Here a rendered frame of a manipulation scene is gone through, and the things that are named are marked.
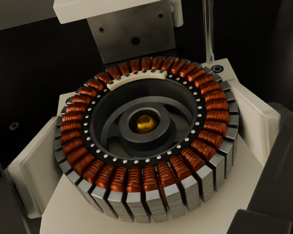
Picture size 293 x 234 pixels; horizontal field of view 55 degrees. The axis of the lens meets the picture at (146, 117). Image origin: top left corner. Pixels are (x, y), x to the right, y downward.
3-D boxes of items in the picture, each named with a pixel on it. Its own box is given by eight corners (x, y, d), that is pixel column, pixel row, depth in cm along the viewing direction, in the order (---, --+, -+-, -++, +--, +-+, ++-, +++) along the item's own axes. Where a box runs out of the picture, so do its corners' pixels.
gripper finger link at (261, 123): (263, 115, 12) (281, 112, 12) (223, 80, 19) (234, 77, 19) (268, 175, 13) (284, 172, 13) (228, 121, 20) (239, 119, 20)
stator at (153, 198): (263, 206, 15) (274, 172, 13) (67, 242, 16) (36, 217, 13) (210, 75, 23) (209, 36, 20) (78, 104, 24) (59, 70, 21)
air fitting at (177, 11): (184, 29, 28) (182, 0, 26) (173, 32, 28) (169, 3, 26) (182, 23, 29) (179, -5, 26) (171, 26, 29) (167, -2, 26)
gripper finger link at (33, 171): (43, 217, 14) (28, 220, 14) (74, 152, 20) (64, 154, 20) (20, 165, 13) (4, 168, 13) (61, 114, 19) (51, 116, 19)
